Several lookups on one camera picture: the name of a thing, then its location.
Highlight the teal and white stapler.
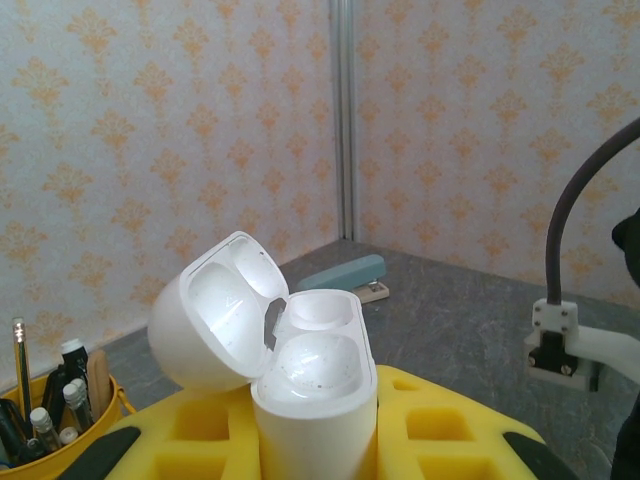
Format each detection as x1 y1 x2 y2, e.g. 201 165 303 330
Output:
297 253 390 305

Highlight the yellow metal pen cup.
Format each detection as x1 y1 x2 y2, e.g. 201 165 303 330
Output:
0 372 137 480

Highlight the white earbuds charging case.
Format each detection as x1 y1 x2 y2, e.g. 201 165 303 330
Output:
147 230 379 480

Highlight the black marker white cap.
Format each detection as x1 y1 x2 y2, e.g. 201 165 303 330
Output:
59 338 94 421

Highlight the aluminium frame post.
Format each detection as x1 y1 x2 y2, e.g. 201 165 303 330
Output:
330 0 357 241

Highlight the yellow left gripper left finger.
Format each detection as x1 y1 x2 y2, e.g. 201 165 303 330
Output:
59 385 262 480

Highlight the black ballpoint pen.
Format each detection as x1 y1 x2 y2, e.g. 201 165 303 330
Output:
0 397 31 466

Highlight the flat wooden stick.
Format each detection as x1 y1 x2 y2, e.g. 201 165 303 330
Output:
87 349 111 421

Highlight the yellow and black pencil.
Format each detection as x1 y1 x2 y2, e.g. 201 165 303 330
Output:
11 316 34 421

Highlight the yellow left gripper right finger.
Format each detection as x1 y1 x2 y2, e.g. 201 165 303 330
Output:
373 364 581 480

